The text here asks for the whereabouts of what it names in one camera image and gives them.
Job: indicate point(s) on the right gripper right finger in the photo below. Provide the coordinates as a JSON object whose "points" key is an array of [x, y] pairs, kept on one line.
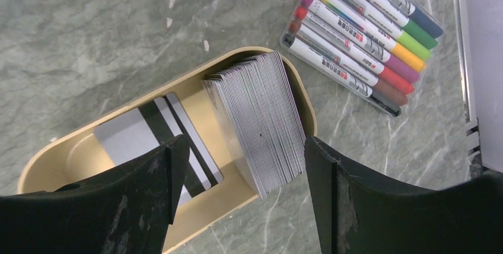
{"points": [[360, 210]]}

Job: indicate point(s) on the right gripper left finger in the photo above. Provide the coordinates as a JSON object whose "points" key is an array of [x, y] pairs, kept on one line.
{"points": [[126, 209]]}

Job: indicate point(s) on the tan card tray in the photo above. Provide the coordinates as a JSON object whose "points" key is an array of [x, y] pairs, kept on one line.
{"points": [[79, 155]]}

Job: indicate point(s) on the grey striped loose card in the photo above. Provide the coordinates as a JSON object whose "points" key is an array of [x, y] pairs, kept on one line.
{"points": [[144, 128]]}

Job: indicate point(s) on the credit cards stack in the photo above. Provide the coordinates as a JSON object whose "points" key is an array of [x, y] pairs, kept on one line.
{"points": [[256, 110]]}

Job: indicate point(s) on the coloured marker pack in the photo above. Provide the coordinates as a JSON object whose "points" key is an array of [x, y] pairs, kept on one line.
{"points": [[377, 49]]}

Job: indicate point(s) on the aluminium frame rail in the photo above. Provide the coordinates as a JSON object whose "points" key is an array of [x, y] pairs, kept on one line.
{"points": [[467, 84]]}

